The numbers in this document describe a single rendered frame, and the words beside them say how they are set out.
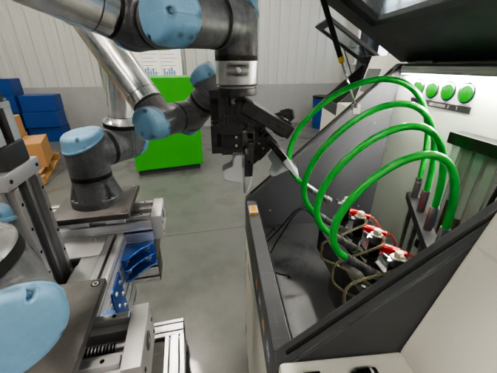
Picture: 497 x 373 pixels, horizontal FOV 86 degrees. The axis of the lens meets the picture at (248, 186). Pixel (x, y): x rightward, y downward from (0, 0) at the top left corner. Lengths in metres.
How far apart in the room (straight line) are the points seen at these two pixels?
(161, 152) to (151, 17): 3.61
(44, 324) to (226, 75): 0.41
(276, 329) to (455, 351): 0.30
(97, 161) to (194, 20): 0.60
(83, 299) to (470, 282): 0.65
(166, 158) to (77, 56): 3.99
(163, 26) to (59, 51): 7.16
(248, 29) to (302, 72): 7.28
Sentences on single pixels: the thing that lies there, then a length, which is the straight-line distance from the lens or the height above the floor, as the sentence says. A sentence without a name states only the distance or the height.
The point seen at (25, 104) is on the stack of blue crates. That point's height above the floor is 0.75.
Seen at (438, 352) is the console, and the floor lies 1.04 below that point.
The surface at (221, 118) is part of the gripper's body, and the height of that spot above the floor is 1.36.
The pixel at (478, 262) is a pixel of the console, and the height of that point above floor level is 1.19.
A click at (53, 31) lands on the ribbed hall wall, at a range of 7.57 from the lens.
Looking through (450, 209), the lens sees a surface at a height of 1.20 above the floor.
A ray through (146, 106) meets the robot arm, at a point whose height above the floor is 1.36.
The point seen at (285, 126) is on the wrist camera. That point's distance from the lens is 0.52.
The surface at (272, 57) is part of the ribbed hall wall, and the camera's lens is 7.43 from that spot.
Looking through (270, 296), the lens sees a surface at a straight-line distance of 0.68.
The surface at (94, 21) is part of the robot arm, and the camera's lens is 0.50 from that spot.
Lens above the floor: 1.44
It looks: 24 degrees down
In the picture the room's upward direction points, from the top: straight up
